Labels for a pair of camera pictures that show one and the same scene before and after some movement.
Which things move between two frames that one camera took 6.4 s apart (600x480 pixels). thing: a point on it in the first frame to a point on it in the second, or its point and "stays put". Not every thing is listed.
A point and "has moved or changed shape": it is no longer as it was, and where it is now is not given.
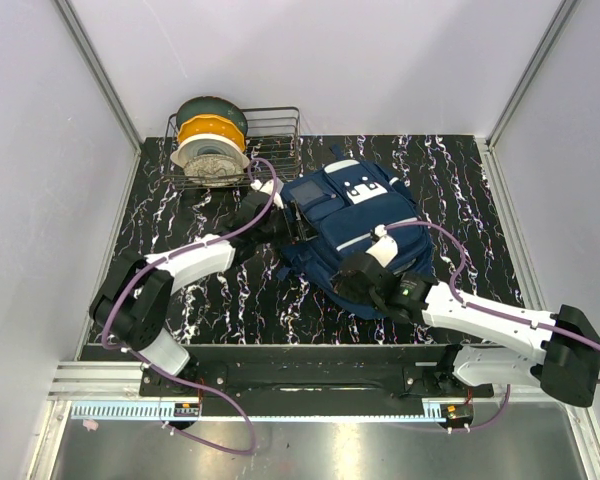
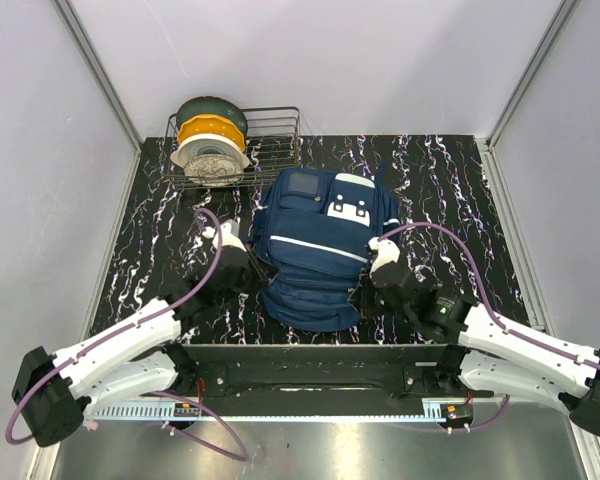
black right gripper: (315, 372) stays put
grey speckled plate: (213, 170) stays put
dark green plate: (212, 105) stays put
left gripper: (300, 230) to (263, 272)
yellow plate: (208, 124) stays put
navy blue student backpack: (351, 200) has moved or changed shape
